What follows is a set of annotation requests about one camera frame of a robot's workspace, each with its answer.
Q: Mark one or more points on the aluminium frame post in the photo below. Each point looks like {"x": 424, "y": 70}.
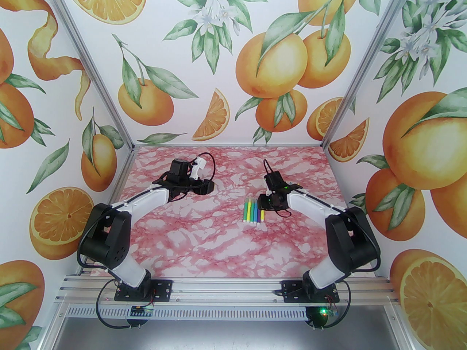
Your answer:
{"x": 353, "y": 86}
{"x": 93, "y": 67}

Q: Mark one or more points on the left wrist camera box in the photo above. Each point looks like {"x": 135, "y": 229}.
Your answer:
{"x": 199, "y": 165}

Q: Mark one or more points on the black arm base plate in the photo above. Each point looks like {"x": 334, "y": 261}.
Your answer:
{"x": 164, "y": 290}
{"x": 292, "y": 294}

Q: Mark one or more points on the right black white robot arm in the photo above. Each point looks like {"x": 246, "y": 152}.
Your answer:
{"x": 350, "y": 239}

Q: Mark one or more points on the pink marble pattern mat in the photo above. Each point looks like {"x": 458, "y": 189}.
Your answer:
{"x": 219, "y": 246}

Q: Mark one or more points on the blue marker pen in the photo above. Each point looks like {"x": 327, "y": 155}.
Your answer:
{"x": 254, "y": 214}

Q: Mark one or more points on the black round device green light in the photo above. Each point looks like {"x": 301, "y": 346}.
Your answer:
{"x": 317, "y": 319}

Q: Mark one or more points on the aluminium frame rail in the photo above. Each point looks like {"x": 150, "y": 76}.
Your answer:
{"x": 226, "y": 290}

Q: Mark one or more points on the small circuit board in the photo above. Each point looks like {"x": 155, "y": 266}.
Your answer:
{"x": 140, "y": 309}
{"x": 330, "y": 312}

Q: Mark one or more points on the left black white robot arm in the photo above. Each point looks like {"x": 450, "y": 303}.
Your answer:
{"x": 105, "y": 232}

